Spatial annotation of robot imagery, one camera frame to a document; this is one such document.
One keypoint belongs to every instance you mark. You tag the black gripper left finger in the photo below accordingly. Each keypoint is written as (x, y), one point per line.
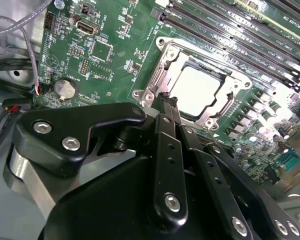
(52, 130)

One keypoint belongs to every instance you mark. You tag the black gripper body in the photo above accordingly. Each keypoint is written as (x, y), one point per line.
(102, 200)

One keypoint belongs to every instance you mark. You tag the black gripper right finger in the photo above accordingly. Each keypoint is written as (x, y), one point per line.
(215, 180)

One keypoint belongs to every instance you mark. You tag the silver green CPU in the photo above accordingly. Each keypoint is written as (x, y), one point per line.
(195, 90)

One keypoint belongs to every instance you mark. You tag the silver socket cover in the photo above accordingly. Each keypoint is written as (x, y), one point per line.
(172, 56)

